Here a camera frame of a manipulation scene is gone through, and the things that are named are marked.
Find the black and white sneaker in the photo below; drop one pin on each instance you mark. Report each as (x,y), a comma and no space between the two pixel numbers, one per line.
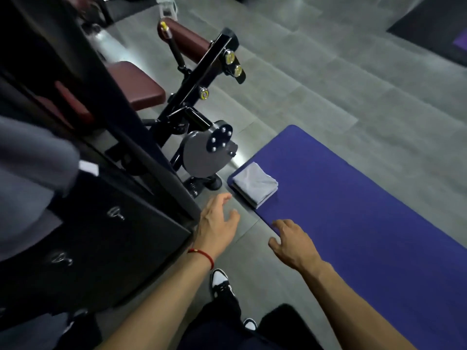
(220,280)
(250,324)

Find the small white step stool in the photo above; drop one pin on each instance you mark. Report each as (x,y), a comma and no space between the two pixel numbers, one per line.
(167,6)

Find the person's left forearm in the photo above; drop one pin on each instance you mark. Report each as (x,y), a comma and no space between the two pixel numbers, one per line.
(157,306)

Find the person's right forearm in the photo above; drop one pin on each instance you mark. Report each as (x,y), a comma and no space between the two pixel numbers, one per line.
(357,309)

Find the person's black trousers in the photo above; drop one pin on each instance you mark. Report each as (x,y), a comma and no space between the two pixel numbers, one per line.
(219,324)

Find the black weight stack machine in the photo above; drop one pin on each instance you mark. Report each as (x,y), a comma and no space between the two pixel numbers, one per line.
(109,251)

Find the dark grey printed towel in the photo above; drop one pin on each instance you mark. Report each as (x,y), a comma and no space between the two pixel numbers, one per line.
(33,185)

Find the purple ribbed mat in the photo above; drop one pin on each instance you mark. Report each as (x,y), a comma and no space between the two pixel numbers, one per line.
(346,215)

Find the purple yoga mat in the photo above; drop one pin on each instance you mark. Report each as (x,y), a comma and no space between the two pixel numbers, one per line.
(461,40)

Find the person's right hand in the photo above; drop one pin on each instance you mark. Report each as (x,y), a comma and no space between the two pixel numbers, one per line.
(297,251)

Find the person's left hand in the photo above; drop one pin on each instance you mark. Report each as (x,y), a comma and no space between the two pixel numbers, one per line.
(215,229)

